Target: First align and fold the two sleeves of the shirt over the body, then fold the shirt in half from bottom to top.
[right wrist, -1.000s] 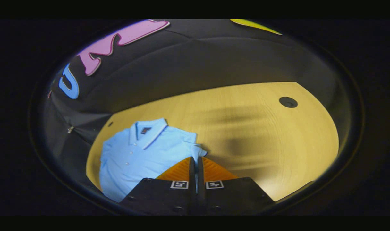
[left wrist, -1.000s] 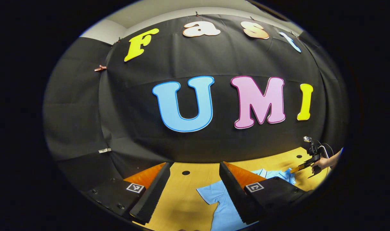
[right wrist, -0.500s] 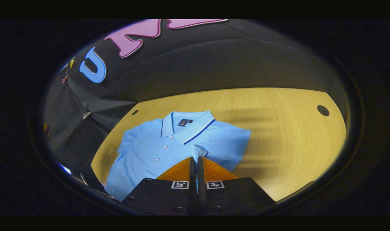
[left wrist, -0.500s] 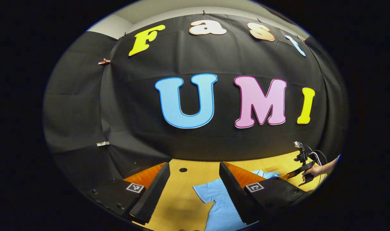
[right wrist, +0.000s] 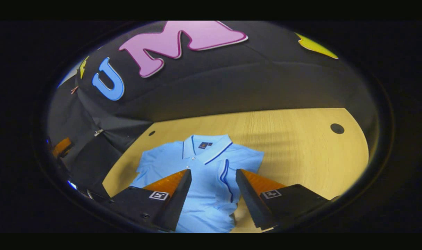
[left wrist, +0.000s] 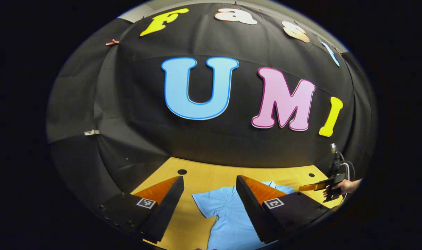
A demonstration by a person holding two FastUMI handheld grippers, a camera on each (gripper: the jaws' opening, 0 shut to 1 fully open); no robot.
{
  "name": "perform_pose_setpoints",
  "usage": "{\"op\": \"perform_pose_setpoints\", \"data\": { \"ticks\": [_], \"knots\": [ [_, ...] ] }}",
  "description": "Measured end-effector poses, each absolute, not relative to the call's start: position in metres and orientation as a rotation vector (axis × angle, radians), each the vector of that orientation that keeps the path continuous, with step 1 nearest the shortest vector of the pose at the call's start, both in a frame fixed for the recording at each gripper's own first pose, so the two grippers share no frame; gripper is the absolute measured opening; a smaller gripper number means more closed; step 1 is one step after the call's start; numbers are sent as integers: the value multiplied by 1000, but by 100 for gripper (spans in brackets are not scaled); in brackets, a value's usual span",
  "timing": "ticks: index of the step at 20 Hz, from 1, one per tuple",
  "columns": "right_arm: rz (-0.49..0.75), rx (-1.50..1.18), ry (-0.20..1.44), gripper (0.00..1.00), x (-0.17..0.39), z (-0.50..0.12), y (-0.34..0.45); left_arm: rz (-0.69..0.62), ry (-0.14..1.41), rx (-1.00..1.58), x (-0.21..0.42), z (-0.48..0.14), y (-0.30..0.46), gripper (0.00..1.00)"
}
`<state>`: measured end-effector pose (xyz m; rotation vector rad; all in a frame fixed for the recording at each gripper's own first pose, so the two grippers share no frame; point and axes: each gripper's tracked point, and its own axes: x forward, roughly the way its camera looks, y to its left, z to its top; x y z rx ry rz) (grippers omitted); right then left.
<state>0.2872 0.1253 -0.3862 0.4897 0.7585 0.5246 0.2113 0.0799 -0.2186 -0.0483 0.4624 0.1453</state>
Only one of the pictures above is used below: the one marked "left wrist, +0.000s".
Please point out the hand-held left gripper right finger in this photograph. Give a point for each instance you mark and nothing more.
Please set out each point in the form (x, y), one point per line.
(251, 215)

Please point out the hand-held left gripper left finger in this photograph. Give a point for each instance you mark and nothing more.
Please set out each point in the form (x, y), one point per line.
(164, 211)

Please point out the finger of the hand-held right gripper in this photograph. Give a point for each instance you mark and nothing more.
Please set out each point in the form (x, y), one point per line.
(315, 186)

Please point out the light blue T-shirt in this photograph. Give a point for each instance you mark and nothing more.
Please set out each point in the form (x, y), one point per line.
(228, 215)

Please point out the white cloth clip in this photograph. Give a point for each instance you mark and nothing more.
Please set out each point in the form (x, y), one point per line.
(91, 132)

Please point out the copper cloth clip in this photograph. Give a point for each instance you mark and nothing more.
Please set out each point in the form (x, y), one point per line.
(112, 42)

